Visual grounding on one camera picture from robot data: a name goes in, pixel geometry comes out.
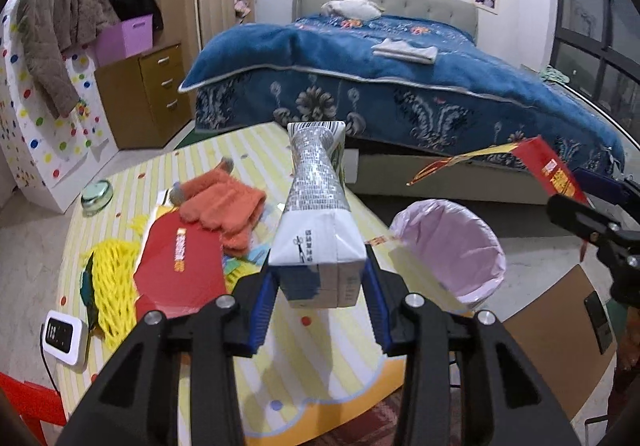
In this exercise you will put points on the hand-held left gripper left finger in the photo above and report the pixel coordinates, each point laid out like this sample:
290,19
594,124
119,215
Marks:
262,311

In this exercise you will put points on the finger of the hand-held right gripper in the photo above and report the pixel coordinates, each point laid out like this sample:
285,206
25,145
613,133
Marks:
600,186
580,218

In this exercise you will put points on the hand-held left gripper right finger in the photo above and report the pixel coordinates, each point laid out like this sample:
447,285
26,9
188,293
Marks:
375,311

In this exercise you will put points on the red carton with yellow flap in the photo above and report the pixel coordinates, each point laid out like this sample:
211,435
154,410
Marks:
550,171

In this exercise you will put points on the silver mosaic drink carton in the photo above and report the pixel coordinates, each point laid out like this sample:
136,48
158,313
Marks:
315,236

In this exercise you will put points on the red cardboard box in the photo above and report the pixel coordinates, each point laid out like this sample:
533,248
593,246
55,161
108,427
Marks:
175,271

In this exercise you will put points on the bin with pink liner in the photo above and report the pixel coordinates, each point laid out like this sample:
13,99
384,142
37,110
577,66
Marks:
450,246

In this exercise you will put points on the orange fuzzy glove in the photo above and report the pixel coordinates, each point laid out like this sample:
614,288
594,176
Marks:
225,206

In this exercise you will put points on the yellow foam fruit net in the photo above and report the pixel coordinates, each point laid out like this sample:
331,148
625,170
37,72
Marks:
112,286

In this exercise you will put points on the black rectangular plate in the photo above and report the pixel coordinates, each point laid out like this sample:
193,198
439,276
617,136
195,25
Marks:
598,323

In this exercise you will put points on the red patterned rug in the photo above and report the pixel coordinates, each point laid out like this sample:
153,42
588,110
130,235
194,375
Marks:
370,426

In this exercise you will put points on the green cloth bundle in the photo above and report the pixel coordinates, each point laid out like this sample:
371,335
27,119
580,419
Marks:
552,74

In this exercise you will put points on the dark framed window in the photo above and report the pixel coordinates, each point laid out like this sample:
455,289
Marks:
595,16

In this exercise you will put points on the dark green wrapper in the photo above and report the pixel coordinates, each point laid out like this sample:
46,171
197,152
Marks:
89,286

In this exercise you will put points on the green floor mat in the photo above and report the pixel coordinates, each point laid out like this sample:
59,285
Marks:
187,138

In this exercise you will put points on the white electronic device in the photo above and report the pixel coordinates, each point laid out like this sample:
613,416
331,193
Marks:
64,336

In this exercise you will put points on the round green glass dish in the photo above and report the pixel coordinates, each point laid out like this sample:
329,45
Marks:
97,196

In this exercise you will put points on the blue floral blanket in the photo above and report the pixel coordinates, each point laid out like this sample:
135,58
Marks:
400,91

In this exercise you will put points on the folded white cloth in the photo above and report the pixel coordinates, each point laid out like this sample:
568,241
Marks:
405,52

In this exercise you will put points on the wooden drawer cabinet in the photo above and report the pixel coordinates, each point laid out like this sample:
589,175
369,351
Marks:
150,96

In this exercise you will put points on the red plastic chair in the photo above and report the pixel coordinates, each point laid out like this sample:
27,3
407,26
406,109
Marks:
30,401

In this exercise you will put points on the grey upholstered bed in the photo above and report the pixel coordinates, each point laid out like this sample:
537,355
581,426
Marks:
400,1

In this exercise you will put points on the white cabinet with coloured dots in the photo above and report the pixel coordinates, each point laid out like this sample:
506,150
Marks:
35,151

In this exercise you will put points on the pink storage box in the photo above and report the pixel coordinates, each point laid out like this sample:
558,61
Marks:
125,41

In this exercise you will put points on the white pillow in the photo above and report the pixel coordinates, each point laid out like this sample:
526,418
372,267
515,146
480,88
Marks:
352,8

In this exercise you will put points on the brown quilted jacket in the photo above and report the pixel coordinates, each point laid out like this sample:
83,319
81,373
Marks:
55,26

